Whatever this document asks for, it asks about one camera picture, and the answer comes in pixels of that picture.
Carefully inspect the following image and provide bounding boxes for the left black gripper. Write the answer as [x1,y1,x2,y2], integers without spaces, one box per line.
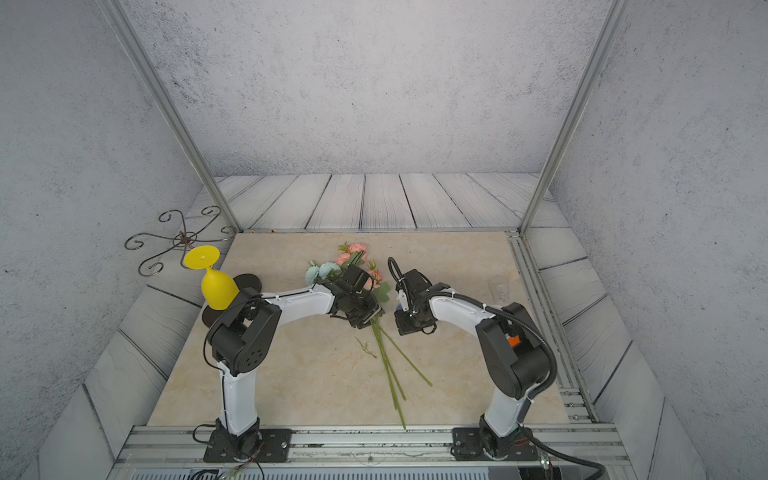
[346,291,389,330]

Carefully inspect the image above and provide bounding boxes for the artificial flower bouquet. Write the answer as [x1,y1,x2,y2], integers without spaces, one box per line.
[304,242,433,427]

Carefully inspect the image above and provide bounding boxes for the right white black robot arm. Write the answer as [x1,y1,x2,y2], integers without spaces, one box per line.
[393,269,558,441]

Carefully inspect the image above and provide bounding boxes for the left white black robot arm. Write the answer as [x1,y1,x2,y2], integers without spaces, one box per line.
[203,265,382,438]

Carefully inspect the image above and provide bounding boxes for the small broken green twig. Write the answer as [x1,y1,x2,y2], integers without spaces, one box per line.
[356,338,377,358]

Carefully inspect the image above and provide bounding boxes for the clear plastic cup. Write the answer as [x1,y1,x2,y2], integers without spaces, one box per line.
[488,275,510,305]

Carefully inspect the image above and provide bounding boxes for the yellow plastic goblet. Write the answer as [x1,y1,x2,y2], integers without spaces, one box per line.
[184,245,239,311]

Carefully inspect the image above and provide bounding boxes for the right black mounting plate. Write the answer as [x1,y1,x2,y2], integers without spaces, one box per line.
[450,427,540,461]

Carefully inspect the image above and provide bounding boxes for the black mounting plate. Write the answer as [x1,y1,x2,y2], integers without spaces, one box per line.
[202,426,293,463]
[450,427,540,461]

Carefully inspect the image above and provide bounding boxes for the black oval tray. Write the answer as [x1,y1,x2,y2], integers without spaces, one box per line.
[202,273,262,327]

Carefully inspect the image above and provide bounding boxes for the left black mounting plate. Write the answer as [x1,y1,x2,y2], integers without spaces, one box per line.
[202,426,293,463]

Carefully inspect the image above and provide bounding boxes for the wrought iron scroll stand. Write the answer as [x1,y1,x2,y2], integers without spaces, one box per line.
[123,205,236,278]

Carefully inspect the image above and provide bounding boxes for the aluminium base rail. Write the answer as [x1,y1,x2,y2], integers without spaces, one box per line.
[108,424,636,479]

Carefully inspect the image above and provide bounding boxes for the right aluminium frame post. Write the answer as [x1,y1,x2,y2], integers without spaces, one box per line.
[517,0,631,237]

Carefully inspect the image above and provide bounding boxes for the aluminium frame post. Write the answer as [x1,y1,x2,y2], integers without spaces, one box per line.
[97,0,244,233]
[517,0,631,237]

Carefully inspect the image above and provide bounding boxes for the left aluminium frame post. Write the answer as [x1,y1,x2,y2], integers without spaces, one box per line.
[97,0,244,233]

